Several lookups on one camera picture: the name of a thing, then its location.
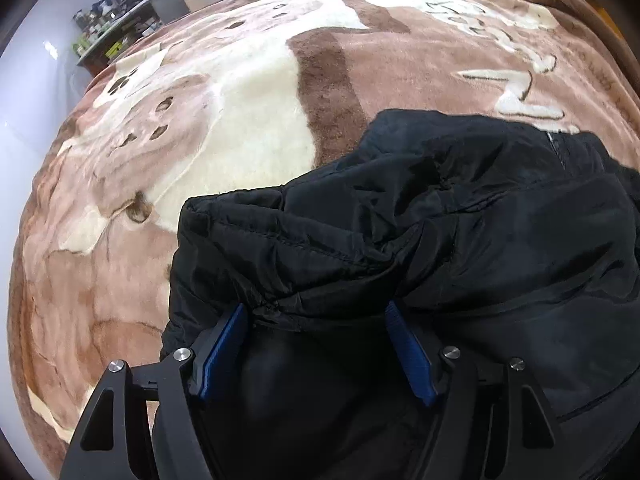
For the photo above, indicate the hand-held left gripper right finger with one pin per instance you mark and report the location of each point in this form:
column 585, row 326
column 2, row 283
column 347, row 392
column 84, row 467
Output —
column 407, row 355

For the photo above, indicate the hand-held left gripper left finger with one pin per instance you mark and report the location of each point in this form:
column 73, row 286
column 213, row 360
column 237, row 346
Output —
column 222, row 350

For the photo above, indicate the black puffer jacket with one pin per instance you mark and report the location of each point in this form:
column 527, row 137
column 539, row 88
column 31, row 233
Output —
column 450, row 220

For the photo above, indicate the brown printed blanket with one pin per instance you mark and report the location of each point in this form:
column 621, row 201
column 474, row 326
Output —
column 225, row 110

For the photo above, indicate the cluttered wooden shelf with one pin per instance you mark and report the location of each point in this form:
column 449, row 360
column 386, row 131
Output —
column 115, row 30

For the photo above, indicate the grey bin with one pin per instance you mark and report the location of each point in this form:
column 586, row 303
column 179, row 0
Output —
column 170, row 2

